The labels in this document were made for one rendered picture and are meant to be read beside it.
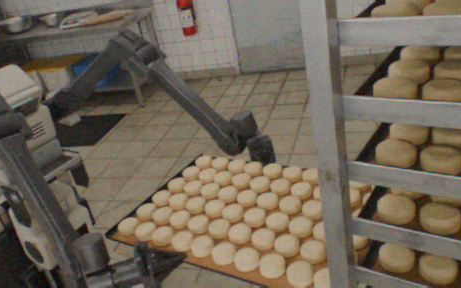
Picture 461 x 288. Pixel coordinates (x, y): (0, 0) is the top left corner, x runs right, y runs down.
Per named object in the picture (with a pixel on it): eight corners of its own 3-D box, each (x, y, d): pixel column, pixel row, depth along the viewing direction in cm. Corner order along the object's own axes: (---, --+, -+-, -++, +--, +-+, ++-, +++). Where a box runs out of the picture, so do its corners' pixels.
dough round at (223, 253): (242, 257, 90) (239, 249, 90) (220, 269, 89) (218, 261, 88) (230, 245, 95) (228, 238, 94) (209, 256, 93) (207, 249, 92)
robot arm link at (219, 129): (144, 49, 140) (123, 66, 132) (152, 38, 135) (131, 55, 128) (242, 142, 147) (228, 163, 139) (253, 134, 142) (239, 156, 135)
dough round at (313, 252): (313, 244, 89) (312, 236, 88) (333, 254, 85) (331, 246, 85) (296, 257, 87) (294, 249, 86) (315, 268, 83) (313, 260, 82)
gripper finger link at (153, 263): (185, 255, 91) (140, 269, 90) (193, 283, 94) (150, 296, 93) (182, 237, 97) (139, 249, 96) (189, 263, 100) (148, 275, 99)
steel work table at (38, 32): (3, 117, 530) (-35, 36, 485) (40, 93, 589) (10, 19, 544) (145, 108, 468) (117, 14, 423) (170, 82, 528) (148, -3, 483)
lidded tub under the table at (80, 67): (77, 89, 495) (69, 66, 483) (97, 74, 534) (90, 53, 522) (107, 86, 483) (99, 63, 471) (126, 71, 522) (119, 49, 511)
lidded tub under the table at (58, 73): (43, 92, 510) (35, 70, 498) (67, 77, 549) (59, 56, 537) (71, 89, 497) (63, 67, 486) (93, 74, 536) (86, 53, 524)
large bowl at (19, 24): (-7, 39, 495) (-13, 26, 488) (16, 29, 527) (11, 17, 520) (21, 35, 482) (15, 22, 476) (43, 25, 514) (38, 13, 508)
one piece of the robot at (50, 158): (10, 222, 157) (-17, 171, 148) (72, 181, 176) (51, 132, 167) (36, 233, 148) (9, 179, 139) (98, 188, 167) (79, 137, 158)
